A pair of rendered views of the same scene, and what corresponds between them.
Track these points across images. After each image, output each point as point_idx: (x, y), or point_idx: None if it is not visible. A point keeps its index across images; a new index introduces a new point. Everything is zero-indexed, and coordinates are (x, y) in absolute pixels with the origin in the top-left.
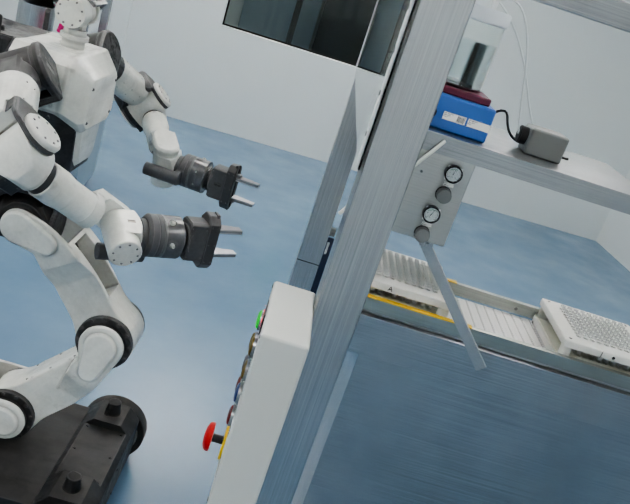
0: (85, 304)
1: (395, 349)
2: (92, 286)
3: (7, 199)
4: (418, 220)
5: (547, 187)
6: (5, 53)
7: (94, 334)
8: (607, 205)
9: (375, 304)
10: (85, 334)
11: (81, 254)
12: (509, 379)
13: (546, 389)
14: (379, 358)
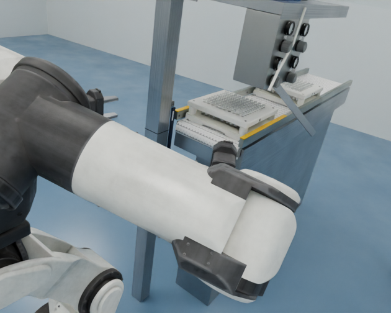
0: (79, 284)
1: (263, 151)
2: (80, 267)
3: None
4: (287, 69)
5: (326, 17)
6: (9, 104)
7: (104, 296)
8: (338, 16)
9: (259, 134)
10: (96, 303)
11: (63, 253)
12: (293, 130)
13: (301, 124)
14: (257, 161)
